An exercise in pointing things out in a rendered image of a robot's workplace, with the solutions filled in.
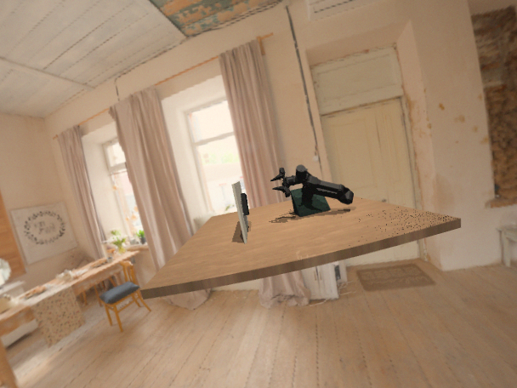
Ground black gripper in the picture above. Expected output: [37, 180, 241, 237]
[271, 168, 297, 197]

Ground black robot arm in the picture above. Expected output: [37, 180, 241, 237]
[295, 164, 354, 205]

